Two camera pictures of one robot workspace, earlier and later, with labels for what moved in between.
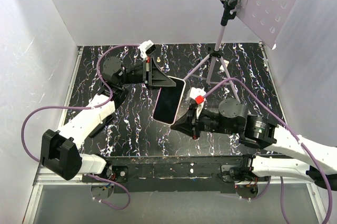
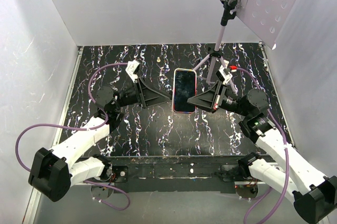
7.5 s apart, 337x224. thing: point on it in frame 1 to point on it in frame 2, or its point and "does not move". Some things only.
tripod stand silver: (228, 6) does not move
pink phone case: (179, 101) to (173, 90)
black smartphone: (168, 102) to (185, 89)
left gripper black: (156, 78) to (149, 97)
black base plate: (168, 174) does not move
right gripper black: (185, 123) to (209, 99)
